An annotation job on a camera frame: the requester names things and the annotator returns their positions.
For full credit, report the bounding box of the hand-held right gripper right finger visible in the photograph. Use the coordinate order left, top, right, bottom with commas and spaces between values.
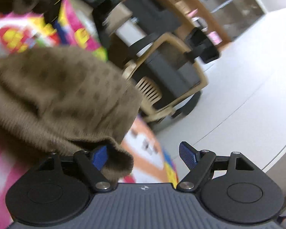
176, 141, 256, 192

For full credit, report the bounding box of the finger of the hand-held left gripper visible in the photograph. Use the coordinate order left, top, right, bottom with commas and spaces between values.
44, 0, 63, 37

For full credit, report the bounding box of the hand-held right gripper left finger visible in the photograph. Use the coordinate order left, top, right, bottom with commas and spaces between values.
45, 145, 112, 192

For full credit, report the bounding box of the brown polka dot garment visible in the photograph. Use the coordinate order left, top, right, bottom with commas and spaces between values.
0, 0, 143, 179

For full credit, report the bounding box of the beige bed headboard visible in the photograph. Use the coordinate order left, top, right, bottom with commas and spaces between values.
104, 3, 134, 34

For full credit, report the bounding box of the colourful cartoon play mat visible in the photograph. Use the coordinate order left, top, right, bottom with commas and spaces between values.
0, 0, 180, 229

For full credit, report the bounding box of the white desk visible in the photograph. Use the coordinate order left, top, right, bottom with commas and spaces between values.
114, 17, 159, 58

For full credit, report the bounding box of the beige mesh office chair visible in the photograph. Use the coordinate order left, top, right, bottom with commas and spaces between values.
122, 27, 221, 125

